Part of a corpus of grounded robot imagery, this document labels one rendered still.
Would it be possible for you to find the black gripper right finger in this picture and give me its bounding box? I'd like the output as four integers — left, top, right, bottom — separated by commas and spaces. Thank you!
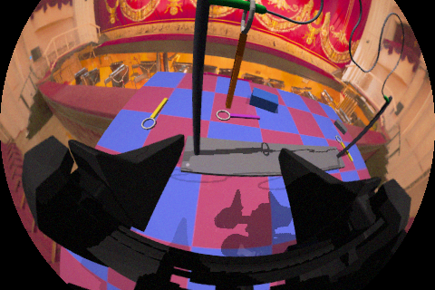
278, 149, 381, 246

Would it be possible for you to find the orange handle with grey loop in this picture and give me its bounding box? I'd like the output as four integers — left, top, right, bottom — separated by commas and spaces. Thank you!
226, 0, 256, 109

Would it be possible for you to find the blue block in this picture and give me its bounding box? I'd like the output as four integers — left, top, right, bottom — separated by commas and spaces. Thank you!
249, 87, 279, 113

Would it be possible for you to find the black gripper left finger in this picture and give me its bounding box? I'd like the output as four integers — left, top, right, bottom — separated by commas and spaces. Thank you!
68, 134, 185, 232

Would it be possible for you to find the white loop with magenta handle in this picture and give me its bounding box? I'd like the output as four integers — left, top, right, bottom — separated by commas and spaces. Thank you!
217, 110, 261, 121

